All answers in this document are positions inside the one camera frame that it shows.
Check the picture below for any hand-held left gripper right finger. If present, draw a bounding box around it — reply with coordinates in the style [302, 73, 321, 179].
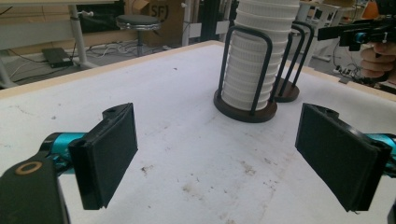
[294, 102, 392, 213]

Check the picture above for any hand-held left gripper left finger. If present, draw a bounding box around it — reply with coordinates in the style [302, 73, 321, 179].
[67, 102, 139, 211]

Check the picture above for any stack of white paper cups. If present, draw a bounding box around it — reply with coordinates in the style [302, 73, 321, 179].
[221, 0, 302, 112]

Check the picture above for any black wire cup holder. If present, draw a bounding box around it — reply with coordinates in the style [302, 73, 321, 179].
[213, 25, 278, 124]
[274, 20, 316, 104]

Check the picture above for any orange plastic object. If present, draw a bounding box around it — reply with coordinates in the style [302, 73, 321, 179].
[361, 0, 380, 21]

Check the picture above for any white foam mat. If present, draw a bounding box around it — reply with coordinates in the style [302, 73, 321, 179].
[0, 43, 396, 224]

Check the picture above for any black flat box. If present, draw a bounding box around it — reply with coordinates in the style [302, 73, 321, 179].
[41, 47, 75, 69]

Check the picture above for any white metal desk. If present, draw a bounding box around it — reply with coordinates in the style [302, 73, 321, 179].
[0, 0, 120, 89]

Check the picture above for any black round stool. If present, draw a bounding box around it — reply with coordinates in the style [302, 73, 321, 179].
[115, 14, 163, 58]

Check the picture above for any brown cardboard box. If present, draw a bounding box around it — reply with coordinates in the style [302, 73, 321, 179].
[124, 0, 188, 49]

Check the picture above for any floor cable tangle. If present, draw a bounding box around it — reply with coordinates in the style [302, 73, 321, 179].
[85, 39, 171, 60]

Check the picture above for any black metal frame post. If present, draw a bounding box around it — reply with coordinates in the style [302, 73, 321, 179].
[199, 0, 234, 43]

